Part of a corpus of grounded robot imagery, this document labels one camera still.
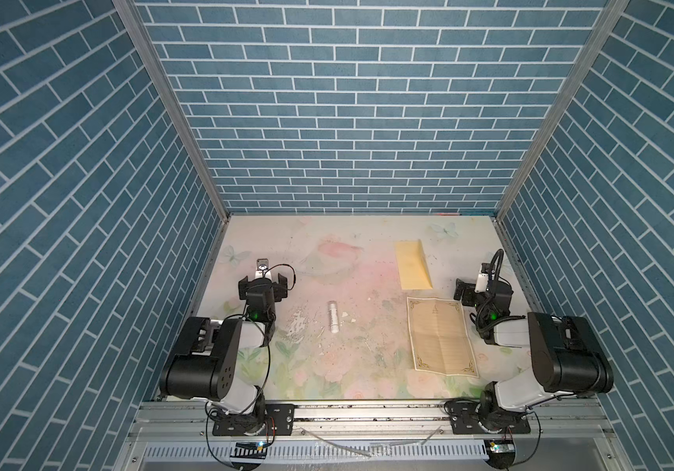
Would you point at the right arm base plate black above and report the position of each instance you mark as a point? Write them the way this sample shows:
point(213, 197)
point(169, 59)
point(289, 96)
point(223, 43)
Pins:
point(471, 418)

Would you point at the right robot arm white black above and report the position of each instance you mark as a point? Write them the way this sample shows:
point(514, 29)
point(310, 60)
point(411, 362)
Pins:
point(566, 360)

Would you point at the white glue stick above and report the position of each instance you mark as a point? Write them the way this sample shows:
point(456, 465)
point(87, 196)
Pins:
point(334, 317)

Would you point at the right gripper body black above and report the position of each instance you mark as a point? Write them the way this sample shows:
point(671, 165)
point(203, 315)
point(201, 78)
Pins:
point(472, 291)

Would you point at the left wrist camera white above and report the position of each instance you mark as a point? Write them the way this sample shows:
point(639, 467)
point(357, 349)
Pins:
point(262, 268)

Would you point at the left controller board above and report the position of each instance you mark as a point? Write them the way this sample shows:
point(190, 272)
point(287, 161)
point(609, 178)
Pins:
point(243, 451)

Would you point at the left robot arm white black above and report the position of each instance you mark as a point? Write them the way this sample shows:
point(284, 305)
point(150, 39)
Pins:
point(202, 364)

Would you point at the yellow envelope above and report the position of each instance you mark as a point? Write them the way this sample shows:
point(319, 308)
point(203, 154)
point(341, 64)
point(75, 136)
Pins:
point(412, 266)

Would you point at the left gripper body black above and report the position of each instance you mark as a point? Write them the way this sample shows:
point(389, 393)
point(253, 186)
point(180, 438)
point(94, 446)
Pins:
point(262, 285)

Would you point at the controller board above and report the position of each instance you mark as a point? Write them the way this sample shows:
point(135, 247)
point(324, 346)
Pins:
point(243, 451)
point(500, 447)

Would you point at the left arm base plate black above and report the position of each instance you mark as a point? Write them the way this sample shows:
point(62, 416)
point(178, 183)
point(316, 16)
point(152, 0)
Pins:
point(274, 419)

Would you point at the beige letter paper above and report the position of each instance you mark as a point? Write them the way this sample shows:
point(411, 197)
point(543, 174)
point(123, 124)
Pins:
point(439, 337)

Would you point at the right controller board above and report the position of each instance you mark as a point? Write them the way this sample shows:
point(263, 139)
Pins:
point(500, 447)

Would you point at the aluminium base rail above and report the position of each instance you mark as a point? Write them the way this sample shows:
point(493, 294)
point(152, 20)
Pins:
point(567, 435)

